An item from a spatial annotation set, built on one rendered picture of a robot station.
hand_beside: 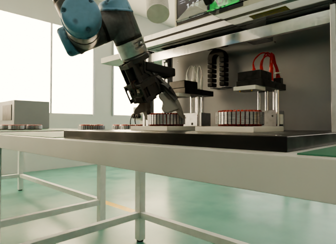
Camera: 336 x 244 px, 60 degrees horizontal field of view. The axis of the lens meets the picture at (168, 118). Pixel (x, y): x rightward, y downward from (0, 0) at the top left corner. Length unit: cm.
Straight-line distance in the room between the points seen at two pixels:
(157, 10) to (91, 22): 158
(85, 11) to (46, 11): 528
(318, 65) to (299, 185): 58
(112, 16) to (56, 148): 38
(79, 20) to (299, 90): 63
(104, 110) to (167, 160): 564
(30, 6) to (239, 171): 552
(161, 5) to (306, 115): 146
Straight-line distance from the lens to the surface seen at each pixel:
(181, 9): 107
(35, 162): 550
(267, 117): 81
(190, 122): 95
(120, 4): 76
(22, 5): 574
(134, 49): 76
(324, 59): 92
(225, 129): 64
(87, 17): 60
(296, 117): 92
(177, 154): 48
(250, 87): 73
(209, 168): 44
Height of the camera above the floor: 79
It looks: 1 degrees up
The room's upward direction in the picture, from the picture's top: straight up
